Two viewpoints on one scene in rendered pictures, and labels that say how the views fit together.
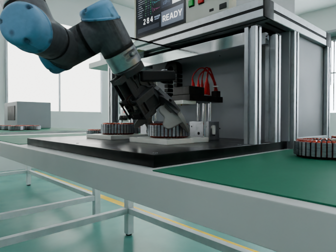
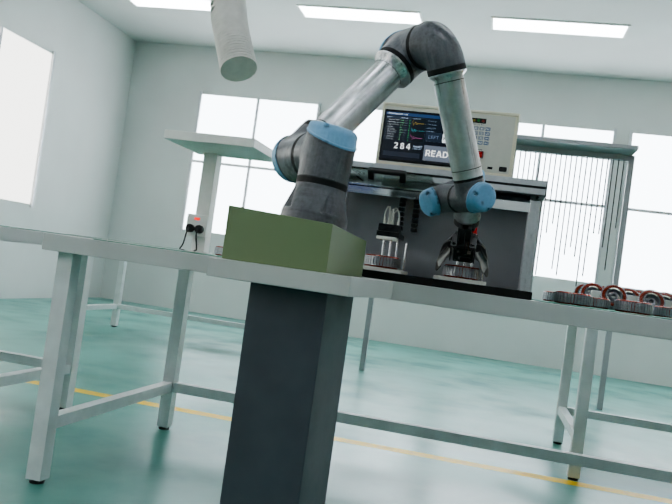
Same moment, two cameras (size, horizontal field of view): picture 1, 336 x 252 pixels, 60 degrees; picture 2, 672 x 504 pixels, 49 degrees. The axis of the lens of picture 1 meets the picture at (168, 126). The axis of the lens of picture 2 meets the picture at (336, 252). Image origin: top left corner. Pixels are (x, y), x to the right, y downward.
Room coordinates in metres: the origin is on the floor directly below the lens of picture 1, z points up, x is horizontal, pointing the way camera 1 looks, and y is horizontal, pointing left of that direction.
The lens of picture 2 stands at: (-0.82, 1.58, 0.76)
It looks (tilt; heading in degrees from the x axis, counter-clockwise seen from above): 1 degrees up; 325
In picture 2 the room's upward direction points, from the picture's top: 8 degrees clockwise
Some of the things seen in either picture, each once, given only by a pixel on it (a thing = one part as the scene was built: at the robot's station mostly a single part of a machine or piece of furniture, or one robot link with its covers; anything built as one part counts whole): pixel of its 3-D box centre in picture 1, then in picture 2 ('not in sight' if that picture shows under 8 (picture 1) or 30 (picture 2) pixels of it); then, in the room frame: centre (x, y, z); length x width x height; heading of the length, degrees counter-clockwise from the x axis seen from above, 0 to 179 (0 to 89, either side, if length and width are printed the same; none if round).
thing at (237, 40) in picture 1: (165, 57); (433, 196); (0.93, 0.01, 1.03); 0.62 x 0.01 x 0.03; 43
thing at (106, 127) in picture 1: (118, 128); (381, 261); (0.95, 0.16, 0.80); 0.11 x 0.11 x 0.04
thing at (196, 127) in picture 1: (204, 130); not in sight; (0.87, -0.11, 0.80); 0.07 x 0.05 x 0.06; 43
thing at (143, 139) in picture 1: (168, 139); (460, 280); (0.77, 0.00, 0.78); 0.15 x 0.15 x 0.01; 43
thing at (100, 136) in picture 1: (118, 135); (380, 269); (0.95, 0.16, 0.78); 0.15 x 0.15 x 0.01; 43
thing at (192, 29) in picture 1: (209, 48); (441, 185); (1.08, -0.15, 1.09); 0.68 x 0.44 x 0.05; 43
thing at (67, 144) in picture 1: (145, 142); (419, 280); (0.87, 0.07, 0.76); 0.64 x 0.47 x 0.02; 43
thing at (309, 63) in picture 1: (309, 93); (529, 252); (0.90, -0.43, 0.91); 0.28 x 0.03 x 0.32; 133
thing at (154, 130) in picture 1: (168, 130); (461, 272); (0.77, 0.00, 0.80); 0.11 x 0.11 x 0.04
